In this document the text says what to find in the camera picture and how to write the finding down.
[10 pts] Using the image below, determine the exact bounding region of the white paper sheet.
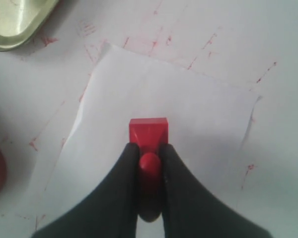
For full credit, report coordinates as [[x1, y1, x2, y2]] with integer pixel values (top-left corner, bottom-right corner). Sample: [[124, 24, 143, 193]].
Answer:
[[41, 46, 258, 229]]

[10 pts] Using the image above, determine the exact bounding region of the red plastic stamp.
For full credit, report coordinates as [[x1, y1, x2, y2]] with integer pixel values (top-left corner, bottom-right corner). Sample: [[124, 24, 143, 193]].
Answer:
[[129, 118, 168, 223]]

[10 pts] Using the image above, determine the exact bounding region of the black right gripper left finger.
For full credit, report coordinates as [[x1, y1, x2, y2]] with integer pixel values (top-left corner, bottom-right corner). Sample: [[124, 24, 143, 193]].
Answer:
[[33, 143, 140, 238]]

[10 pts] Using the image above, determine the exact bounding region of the gold tin lid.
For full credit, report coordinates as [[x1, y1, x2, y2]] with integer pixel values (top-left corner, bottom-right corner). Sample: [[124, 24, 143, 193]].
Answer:
[[0, 0, 59, 52]]

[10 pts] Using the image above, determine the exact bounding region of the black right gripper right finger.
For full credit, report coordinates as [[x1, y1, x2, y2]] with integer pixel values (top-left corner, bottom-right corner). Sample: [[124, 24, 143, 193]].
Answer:
[[159, 144, 270, 238]]

